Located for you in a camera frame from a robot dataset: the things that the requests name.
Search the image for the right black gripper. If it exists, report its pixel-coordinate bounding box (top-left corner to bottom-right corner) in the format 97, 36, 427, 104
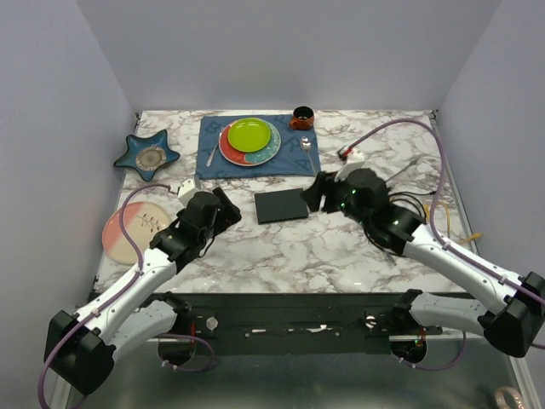
301, 166, 372, 228

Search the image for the brown ceramic mug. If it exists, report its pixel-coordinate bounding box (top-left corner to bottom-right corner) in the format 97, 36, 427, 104
289, 106, 314, 130

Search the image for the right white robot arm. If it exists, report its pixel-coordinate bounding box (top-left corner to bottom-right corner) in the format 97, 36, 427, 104
301, 168, 544, 358

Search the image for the silver spoon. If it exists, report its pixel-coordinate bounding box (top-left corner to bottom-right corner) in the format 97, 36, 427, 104
300, 136, 320, 176

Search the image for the blue star shaped dish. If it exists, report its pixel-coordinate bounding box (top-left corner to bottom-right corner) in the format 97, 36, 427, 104
113, 130, 180, 181

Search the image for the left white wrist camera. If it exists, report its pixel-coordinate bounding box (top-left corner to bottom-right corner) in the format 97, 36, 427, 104
177, 178, 200, 205

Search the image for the aluminium rail frame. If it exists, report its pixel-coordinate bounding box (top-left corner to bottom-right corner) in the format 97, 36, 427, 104
46, 304, 542, 409

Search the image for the pink ring object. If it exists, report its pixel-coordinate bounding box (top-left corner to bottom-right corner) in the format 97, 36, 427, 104
494, 386, 526, 409

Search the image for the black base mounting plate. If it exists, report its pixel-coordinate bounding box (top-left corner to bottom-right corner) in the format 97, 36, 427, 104
139, 291, 444, 357

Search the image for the yellow ethernet cable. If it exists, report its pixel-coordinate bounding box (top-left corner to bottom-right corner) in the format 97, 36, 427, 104
432, 203, 485, 245

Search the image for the silver fork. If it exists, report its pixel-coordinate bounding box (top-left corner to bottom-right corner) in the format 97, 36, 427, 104
205, 128, 225, 167

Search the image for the black network switch box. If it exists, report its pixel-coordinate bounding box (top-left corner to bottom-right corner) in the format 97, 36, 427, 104
254, 188, 308, 225

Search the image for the blue cloth placemat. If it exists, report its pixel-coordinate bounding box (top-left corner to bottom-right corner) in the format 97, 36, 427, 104
196, 114, 319, 180

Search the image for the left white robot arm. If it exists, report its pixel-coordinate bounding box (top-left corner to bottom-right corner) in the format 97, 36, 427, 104
43, 181, 241, 396

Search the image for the pink and cream plate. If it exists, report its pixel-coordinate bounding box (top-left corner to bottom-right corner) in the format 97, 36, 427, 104
102, 201, 171, 265

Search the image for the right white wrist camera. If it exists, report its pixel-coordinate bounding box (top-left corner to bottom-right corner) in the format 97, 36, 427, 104
334, 148, 365, 182

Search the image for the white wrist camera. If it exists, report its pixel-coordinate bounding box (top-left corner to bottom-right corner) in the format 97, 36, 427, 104
177, 178, 200, 205
334, 148, 365, 182

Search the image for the lime green plate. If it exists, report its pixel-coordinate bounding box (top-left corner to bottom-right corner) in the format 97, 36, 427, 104
227, 118, 272, 153

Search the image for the red and teal plate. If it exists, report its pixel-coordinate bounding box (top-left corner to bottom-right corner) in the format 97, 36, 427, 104
219, 119, 282, 167

